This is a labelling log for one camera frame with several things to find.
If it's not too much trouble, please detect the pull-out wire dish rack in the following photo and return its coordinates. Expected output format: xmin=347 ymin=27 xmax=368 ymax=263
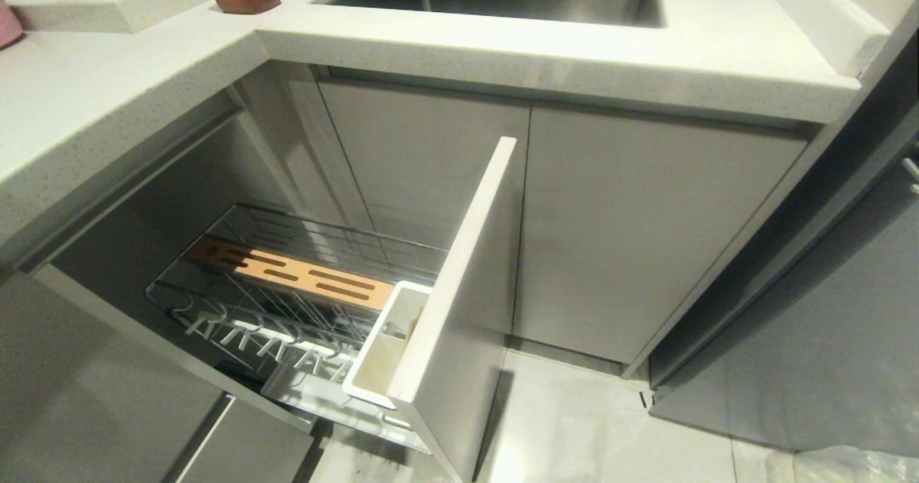
xmin=145 ymin=203 xmax=452 ymax=455

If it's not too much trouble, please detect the clear plastic bag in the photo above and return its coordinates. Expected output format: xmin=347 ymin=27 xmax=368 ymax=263
xmin=765 ymin=444 xmax=919 ymax=483

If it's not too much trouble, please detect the grey appliance door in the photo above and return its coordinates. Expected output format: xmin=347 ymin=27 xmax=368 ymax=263
xmin=650 ymin=103 xmax=919 ymax=459

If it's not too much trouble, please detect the grey pull-out drawer front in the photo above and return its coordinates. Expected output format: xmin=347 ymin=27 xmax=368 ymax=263
xmin=387 ymin=136 xmax=518 ymax=483

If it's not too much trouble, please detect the grey lower drawer front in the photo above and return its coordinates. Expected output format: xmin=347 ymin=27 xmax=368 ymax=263
xmin=164 ymin=393 xmax=317 ymax=483

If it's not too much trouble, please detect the white utensil holder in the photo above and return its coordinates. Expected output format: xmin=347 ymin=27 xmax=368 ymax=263
xmin=342 ymin=281 xmax=433 ymax=411

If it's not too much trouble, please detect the wooden knife block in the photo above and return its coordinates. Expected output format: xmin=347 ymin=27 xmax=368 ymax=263
xmin=185 ymin=236 xmax=396 ymax=313

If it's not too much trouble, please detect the pink object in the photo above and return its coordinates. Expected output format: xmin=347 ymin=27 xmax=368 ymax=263
xmin=0 ymin=0 xmax=24 ymax=50

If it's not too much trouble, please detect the white drip tray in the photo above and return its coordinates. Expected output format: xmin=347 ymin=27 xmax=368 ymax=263
xmin=260 ymin=362 xmax=431 ymax=455

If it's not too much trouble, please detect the grey cabinet door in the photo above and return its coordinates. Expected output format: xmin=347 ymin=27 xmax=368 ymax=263
xmin=513 ymin=106 xmax=809 ymax=366
xmin=318 ymin=79 xmax=531 ymax=334

